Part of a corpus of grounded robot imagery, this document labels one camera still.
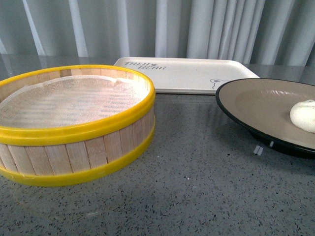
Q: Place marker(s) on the grey pleated curtain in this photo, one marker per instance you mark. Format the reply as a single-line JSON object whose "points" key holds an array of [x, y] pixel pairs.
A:
{"points": [[268, 32]]}

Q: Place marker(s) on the beige plate with black rim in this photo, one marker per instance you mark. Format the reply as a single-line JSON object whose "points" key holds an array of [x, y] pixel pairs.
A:
{"points": [[262, 106]]}

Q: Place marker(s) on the cream bear print tray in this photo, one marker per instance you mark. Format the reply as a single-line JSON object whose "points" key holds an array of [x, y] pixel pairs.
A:
{"points": [[187, 76]]}

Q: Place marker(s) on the white steamed bun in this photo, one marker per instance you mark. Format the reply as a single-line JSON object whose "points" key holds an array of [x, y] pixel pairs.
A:
{"points": [[302, 115]]}

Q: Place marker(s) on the yellow rimmed bamboo steamer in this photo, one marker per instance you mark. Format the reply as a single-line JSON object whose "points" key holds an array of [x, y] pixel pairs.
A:
{"points": [[69, 155]]}

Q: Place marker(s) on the white mesh steamer cloth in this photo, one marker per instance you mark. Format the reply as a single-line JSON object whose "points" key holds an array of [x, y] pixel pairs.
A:
{"points": [[70, 100]]}

